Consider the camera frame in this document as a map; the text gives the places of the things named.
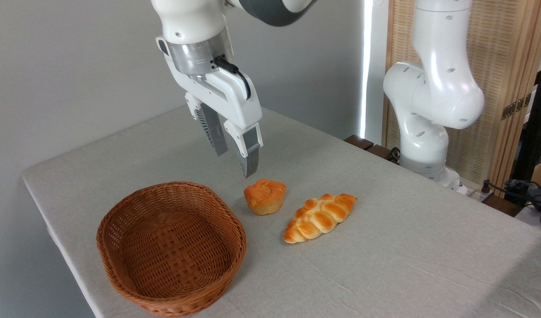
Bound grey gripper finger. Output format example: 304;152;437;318
223;120;264;179
184;91;229;157

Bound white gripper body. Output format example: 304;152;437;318
156;37;263;130

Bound orange muffin-shaped bread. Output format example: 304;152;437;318
243;178;287;216

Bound golden braided bread loaf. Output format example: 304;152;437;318
283;193;358;244

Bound brown woven wicker basket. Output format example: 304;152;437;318
96;182;247;317

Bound dark brown wooden block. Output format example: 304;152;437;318
344;135;375;151
367;144;400;165

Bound grey table cloth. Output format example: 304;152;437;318
22;105;541;318

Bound bamboo folding screen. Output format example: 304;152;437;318
382;0;541;191

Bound black metal screen hinge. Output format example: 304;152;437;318
501;93;532;121

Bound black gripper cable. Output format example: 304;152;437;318
213;56;252;100

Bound black cable bundle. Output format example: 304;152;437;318
480;178;541;212

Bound black vertical post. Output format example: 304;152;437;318
513;20;541;182

